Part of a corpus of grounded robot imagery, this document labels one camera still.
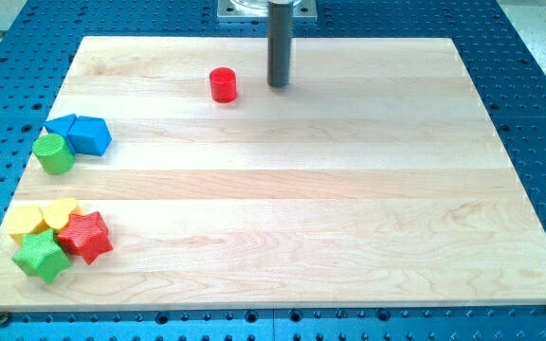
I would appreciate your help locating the red cylinder block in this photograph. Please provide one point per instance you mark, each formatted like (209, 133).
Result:
(223, 88)

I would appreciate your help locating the blue cube block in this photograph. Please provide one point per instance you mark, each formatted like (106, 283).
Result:
(90, 135)

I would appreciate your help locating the light wooden board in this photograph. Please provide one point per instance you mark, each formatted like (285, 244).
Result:
(375, 179)

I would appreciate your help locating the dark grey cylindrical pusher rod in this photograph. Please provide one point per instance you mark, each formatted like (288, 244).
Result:
(279, 42)

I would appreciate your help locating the red star block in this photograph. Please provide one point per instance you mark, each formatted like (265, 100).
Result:
(86, 236)

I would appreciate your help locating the blue triangular block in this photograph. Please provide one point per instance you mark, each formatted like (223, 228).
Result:
(61, 126)

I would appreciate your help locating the green cylinder block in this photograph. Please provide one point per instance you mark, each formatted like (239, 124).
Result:
(53, 154)

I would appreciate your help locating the yellow heart block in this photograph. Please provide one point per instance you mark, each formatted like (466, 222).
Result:
(57, 214)

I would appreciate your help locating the green star block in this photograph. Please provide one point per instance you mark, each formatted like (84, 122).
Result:
(41, 256)

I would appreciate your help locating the yellow hexagon block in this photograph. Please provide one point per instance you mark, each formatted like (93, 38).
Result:
(22, 220)

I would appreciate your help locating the left corner board screw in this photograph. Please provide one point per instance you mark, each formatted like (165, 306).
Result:
(4, 318)

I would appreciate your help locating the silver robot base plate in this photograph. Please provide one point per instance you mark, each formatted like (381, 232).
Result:
(229, 11)

